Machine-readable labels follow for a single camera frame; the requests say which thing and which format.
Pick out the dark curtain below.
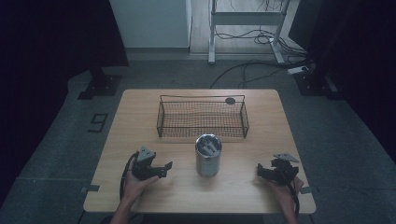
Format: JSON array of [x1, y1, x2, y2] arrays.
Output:
[[0, 0, 130, 200], [289, 0, 396, 157]]

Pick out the person's left hand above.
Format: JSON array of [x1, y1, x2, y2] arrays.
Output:
[[122, 157, 160, 202]]

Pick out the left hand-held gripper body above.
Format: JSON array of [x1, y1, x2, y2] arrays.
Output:
[[132, 146, 163, 182]]

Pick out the black stand base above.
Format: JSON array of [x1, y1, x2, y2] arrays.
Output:
[[77, 66, 122, 101], [293, 70, 344, 101]]

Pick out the silver metal tumbler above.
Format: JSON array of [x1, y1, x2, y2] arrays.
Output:
[[194, 133, 223, 178]]

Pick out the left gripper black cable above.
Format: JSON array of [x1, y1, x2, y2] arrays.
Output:
[[119, 151, 140, 201]]

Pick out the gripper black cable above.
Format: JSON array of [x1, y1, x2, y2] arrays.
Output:
[[277, 161, 301, 217], [119, 151, 140, 201]]

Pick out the black floor cables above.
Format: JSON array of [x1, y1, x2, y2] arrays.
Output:
[[209, 28, 314, 90]]

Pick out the white power strip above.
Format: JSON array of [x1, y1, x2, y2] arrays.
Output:
[[287, 64, 310, 76]]

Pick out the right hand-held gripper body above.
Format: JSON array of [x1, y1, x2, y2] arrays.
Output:
[[269, 152, 301, 187]]

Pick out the person's right hand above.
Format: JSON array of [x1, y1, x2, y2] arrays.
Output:
[[265, 175, 304, 205]]

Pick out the wire mesh basket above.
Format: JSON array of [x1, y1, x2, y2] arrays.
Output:
[[156, 94, 250, 139]]

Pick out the white metal desk frame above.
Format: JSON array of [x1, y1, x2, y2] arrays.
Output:
[[207, 0, 292, 65]]

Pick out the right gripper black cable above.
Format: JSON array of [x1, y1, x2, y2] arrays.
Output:
[[277, 161, 301, 217]]

